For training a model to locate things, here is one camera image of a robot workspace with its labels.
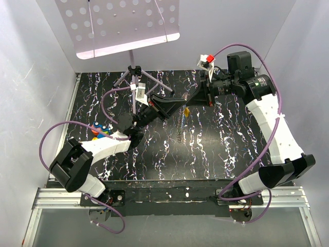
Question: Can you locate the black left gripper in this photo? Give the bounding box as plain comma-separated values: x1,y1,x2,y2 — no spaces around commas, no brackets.
135,92,186,132

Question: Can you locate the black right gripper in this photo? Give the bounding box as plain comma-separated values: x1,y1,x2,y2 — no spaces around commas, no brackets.
185,72,237,108

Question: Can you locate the yellow capped key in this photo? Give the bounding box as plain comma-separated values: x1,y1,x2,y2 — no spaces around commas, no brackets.
184,107,190,117

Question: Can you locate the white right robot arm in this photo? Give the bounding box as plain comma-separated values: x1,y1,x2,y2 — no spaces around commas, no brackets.
198,51,316,205

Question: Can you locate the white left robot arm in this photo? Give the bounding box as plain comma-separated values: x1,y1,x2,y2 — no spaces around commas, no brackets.
49,94,187,206

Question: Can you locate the orange blue toy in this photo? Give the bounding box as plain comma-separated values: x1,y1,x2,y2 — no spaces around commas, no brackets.
92,121,111,138

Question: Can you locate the white perforated music stand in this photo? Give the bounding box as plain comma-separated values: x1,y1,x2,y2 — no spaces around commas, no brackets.
54,0,180,114

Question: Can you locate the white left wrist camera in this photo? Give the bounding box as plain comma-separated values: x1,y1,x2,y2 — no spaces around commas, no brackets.
130,82,149,105

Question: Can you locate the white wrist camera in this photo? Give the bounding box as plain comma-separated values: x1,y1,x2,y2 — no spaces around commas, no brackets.
130,82,149,105
197,55,215,80

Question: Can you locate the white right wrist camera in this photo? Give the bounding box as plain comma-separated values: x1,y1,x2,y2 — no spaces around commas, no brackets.
197,55,215,80

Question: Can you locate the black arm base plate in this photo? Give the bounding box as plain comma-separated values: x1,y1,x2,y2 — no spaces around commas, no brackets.
79,177,264,218

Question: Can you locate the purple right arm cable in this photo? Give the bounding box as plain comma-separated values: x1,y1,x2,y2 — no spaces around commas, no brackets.
213,43,284,224

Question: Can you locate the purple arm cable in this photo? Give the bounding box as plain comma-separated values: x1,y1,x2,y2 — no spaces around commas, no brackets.
39,86,136,234
213,43,284,224

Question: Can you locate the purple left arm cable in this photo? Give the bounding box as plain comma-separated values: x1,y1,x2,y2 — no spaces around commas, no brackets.
39,86,136,234

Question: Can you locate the aluminium rail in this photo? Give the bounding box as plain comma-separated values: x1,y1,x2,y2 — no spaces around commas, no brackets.
22,186,321,246

